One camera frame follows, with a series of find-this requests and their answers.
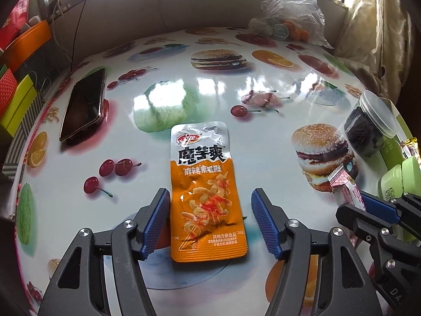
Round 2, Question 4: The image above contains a yellow green box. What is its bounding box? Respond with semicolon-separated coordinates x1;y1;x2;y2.
1;75;38;137

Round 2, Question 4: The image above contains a red gift bag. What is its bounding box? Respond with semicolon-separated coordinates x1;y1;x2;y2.
0;0;29;51

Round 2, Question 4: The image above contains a green lidded plastic jar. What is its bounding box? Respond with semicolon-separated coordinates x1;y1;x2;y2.
379;157;421;201

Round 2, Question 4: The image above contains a green white cardboard box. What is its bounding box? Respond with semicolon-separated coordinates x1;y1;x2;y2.
380;99;420;170

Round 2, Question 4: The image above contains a clear plastic bag with snacks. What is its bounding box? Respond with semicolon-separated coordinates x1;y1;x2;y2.
248;0;333;49

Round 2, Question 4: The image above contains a cream patterned curtain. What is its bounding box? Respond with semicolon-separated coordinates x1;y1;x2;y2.
334;0;415;103

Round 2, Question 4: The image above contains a clear jar white lid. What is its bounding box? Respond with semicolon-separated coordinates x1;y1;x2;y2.
344;91;398;158

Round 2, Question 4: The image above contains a black smartphone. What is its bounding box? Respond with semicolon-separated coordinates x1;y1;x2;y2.
59;67;106;143

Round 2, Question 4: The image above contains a black cable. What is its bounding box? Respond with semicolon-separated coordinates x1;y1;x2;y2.
69;0;97;73

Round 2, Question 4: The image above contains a black white striped box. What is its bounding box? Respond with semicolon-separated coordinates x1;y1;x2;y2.
1;94;45;182

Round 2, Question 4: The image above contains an orange storage box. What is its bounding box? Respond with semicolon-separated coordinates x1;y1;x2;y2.
0;20;52;73

